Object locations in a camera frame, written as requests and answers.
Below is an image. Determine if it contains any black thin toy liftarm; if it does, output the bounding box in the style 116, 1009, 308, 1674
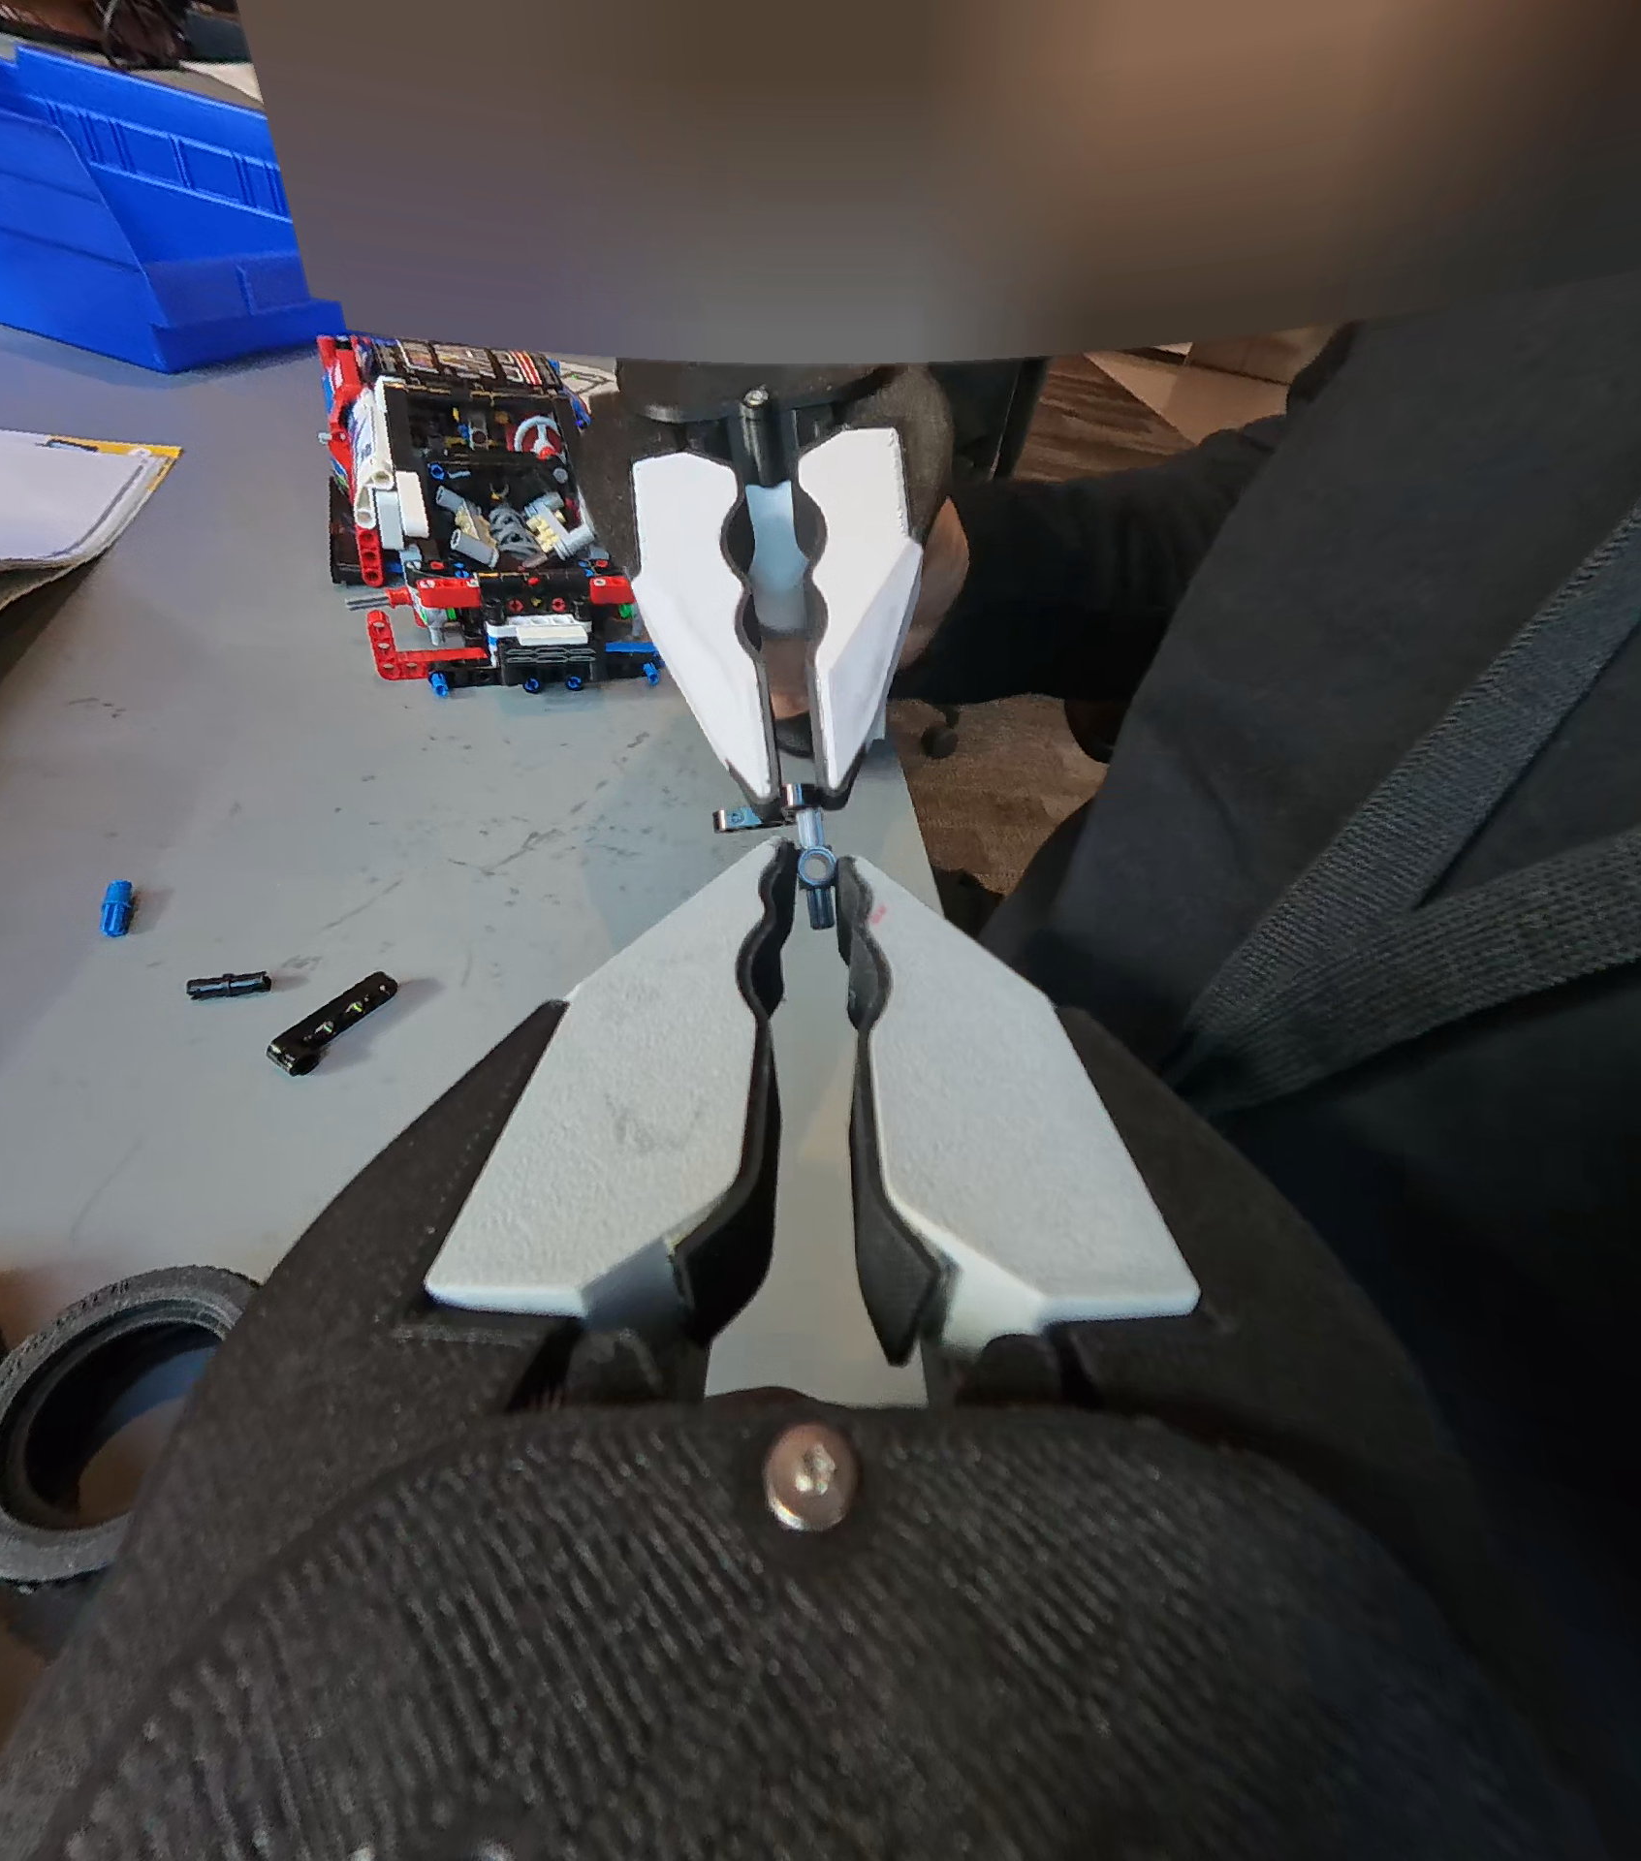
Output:
265, 972, 399, 1079

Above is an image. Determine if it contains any black angled toy beam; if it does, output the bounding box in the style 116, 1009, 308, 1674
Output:
710, 782, 828, 838

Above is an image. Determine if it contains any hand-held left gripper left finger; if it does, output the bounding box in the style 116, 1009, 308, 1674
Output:
421, 840, 785, 1370

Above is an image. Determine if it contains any office chair base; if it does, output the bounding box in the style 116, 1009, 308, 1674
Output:
892, 695, 1119, 767

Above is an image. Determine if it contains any grey desk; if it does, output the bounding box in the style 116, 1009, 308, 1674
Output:
0, 292, 940, 1602

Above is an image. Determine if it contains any open instruction booklet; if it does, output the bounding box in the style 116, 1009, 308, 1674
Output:
0, 412, 182, 776

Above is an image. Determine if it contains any partly built toy car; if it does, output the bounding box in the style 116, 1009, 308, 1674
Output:
314, 332, 665, 699

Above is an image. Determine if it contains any blue plastic bin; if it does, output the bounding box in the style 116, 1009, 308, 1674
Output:
0, 18, 345, 377

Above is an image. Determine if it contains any person's right hand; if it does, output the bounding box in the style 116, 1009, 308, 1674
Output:
892, 499, 975, 676

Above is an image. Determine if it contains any black webbing strap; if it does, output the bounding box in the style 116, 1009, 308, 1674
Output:
1161, 422, 1641, 1123

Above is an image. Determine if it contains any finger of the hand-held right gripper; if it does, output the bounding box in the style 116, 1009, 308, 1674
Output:
793, 425, 923, 815
630, 451, 783, 821

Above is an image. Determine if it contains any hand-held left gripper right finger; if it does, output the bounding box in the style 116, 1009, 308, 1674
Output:
838, 850, 1202, 1373

